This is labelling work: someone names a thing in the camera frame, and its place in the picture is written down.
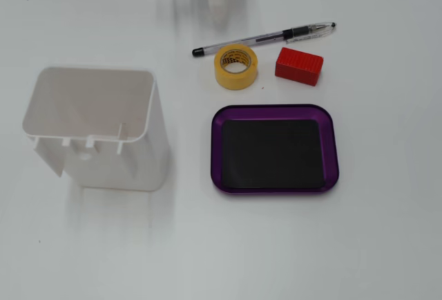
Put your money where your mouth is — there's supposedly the yellow tape roll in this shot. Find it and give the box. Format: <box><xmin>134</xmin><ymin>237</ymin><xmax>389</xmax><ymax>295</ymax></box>
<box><xmin>213</xmin><ymin>44</ymin><xmax>259</xmax><ymax>91</ymax></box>

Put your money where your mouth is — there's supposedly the black tray mat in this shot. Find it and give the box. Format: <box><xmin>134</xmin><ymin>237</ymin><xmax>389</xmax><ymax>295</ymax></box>
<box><xmin>220</xmin><ymin>118</ymin><xmax>327</xmax><ymax>190</ymax></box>

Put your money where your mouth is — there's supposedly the clear ballpoint pen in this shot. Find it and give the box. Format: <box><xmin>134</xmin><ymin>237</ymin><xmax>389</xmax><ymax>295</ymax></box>
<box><xmin>192</xmin><ymin>21</ymin><xmax>338</xmax><ymax>58</ymax></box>

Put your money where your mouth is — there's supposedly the white plastic box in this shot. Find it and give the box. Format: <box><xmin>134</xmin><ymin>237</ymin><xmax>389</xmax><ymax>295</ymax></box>
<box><xmin>22</xmin><ymin>66</ymin><xmax>171</xmax><ymax>193</ymax></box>

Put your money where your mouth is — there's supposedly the red ribbed block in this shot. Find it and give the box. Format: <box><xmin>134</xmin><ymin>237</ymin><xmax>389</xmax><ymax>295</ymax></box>
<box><xmin>274</xmin><ymin>46</ymin><xmax>325</xmax><ymax>88</ymax></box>

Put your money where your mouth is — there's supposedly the purple metal tray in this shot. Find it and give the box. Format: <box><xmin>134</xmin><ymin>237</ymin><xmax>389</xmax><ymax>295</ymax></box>
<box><xmin>209</xmin><ymin>104</ymin><xmax>340</xmax><ymax>196</ymax></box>

